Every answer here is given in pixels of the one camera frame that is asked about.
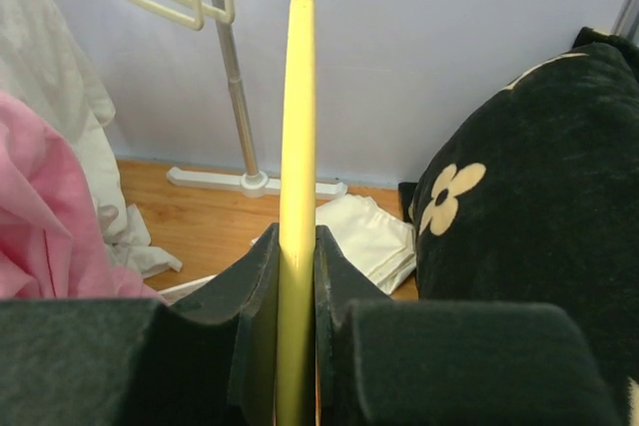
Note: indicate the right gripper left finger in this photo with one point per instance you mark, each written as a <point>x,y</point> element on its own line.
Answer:
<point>207,359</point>

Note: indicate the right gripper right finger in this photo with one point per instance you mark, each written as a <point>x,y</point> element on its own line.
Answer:
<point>437,362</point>

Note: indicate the yellow hanger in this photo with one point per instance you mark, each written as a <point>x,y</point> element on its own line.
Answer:
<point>296,377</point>

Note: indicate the pink t shirt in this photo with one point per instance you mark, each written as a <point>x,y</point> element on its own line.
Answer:
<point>51,243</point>

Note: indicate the white t shirt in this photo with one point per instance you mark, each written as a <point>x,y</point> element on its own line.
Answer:
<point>43,66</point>

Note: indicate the white plastic basket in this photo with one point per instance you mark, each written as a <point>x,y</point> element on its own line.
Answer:
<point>175,293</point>

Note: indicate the folded cream cloth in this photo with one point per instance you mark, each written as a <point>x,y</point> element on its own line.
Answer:
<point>378,244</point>

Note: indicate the black floral blanket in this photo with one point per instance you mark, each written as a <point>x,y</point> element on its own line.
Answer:
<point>535,199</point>

